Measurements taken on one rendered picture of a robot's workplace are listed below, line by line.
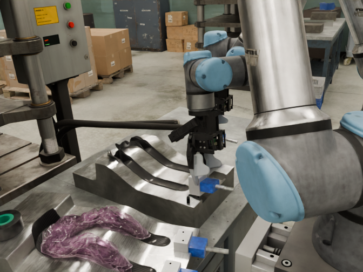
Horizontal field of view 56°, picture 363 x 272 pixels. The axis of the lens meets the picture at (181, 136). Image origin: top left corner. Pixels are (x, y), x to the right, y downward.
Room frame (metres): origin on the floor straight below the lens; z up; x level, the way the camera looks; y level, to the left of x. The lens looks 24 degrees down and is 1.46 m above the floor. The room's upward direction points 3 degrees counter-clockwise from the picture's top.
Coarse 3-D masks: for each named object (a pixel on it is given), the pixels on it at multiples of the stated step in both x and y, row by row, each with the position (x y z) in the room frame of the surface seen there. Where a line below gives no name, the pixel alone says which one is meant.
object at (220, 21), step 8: (200, 0) 4.99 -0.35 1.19; (208, 0) 4.93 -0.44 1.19; (216, 0) 4.88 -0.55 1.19; (224, 0) 4.82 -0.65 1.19; (232, 0) 4.77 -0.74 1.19; (200, 8) 5.01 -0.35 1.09; (224, 8) 5.97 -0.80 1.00; (200, 16) 5.01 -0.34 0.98; (216, 16) 5.73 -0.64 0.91; (224, 16) 5.68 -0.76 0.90; (232, 16) 5.62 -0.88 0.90; (200, 24) 4.99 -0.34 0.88; (208, 24) 4.93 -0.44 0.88; (216, 24) 4.88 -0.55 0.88; (224, 24) 4.82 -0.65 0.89; (232, 24) 4.77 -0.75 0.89; (200, 32) 5.02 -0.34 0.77; (232, 32) 5.93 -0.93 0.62; (240, 32) 5.88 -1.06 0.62; (200, 40) 5.02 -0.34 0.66; (200, 48) 4.99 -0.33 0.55; (232, 88) 4.73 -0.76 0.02; (240, 88) 4.67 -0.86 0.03; (248, 88) 4.61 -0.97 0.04
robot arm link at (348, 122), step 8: (352, 112) 0.48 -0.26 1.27; (360, 112) 0.48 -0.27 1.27; (344, 120) 0.45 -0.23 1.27; (352, 120) 0.44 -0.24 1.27; (360, 120) 0.44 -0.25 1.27; (344, 128) 0.45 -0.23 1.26; (352, 128) 0.43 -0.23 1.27; (360, 128) 0.42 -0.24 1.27; (344, 136) 0.42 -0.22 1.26; (352, 136) 0.42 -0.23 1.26; (360, 136) 0.41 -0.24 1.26; (352, 144) 0.41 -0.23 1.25; (360, 144) 0.41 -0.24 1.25; (360, 152) 0.40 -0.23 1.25; (360, 160) 0.39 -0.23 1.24; (360, 200) 0.38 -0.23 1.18; (352, 208) 0.39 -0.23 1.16; (360, 208) 0.40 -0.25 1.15
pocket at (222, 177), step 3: (213, 171) 0.97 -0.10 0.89; (210, 174) 0.95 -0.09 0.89; (213, 174) 0.97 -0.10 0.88; (216, 174) 0.97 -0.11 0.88; (219, 174) 0.96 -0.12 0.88; (222, 174) 0.95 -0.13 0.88; (225, 174) 0.94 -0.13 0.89; (210, 177) 0.95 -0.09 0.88; (213, 177) 0.97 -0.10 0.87; (216, 177) 0.97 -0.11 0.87; (219, 177) 0.96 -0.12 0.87; (222, 177) 0.95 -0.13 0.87; (225, 177) 0.94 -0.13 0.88; (219, 180) 0.95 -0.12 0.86; (222, 180) 0.93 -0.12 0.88; (219, 183) 0.91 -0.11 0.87
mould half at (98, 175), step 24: (96, 168) 0.98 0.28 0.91; (120, 168) 0.96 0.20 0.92; (144, 168) 0.99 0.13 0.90; (168, 168) 1.01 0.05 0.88; (216, 168) 0.98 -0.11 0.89; (96, 192) 0.99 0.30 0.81; (120, 192) 0.93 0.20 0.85; (144, 192) 0.87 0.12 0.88; (168, 192) 0.86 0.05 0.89; (216, 192) 0.89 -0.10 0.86; (168, 216) 0.83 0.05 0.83; (192, 216) 0.78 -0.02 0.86
